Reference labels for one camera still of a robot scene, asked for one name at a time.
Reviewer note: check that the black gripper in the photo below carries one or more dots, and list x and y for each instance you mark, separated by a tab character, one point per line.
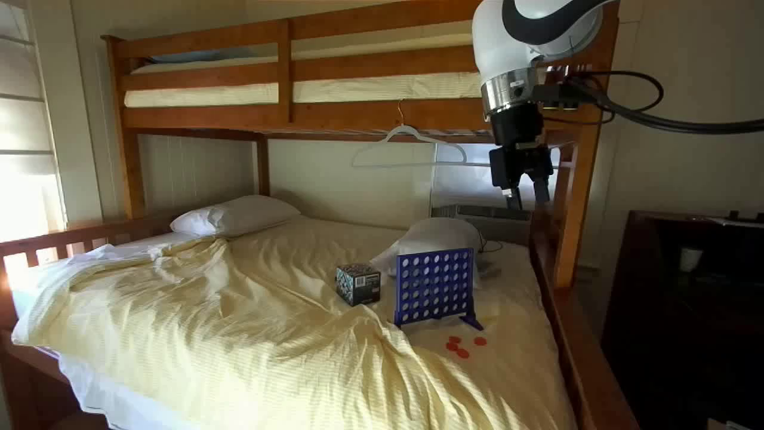
518	151

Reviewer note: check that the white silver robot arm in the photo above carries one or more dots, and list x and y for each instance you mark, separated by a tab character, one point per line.
509	42

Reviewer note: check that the white pillow near board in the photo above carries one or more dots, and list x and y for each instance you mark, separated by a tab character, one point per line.
430	234

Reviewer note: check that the white plastic clothes hanger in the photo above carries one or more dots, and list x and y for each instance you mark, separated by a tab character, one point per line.
406	135

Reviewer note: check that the upper bunk mattress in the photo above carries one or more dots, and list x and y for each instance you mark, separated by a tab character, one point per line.
421	63

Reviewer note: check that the black patterned cube box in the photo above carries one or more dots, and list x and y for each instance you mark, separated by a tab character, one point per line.
359	283

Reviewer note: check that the dark wooden dresser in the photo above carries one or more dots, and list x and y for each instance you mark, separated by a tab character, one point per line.
685	321

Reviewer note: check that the white pillow far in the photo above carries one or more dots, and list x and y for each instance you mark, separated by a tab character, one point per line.
231	218

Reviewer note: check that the yellow bed sheet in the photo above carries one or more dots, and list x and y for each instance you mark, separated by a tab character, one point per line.
250	334

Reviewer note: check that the window with white blind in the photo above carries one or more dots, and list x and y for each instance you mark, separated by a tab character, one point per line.
30	185

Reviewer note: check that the wooden bunk bed frame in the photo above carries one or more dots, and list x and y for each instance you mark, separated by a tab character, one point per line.
555	229

